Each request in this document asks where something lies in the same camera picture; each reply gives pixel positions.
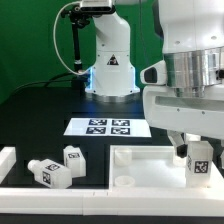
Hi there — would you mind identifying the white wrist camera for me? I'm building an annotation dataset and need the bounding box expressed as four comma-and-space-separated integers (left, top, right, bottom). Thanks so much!
140, 60, 167, 85

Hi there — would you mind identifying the white square tabletop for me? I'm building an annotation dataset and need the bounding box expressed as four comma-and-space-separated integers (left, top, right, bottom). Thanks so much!
107, 144, 224, 190

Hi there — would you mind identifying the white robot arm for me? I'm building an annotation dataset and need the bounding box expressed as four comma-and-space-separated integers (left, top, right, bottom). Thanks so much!
87, 0, 224, 156

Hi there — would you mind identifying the white cable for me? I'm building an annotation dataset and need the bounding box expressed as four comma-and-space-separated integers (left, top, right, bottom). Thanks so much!
52, 1, 91, 78

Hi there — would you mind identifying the white U-shaped fence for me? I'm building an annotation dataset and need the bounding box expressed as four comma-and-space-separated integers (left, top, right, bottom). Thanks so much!
0, 147, 224, 218

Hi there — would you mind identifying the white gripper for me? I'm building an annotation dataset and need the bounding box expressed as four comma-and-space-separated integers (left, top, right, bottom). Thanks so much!
143, 85, 224, 169

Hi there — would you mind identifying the black camera stand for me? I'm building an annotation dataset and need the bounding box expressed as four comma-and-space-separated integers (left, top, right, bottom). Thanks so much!
60, 0, 115, 76

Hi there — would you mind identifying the black cable on table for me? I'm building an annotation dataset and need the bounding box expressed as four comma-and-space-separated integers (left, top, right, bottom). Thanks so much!
7, 73, 88, 101

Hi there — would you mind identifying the white tag sheet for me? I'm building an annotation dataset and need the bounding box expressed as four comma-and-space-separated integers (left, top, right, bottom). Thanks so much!
64, 118, 151, 137

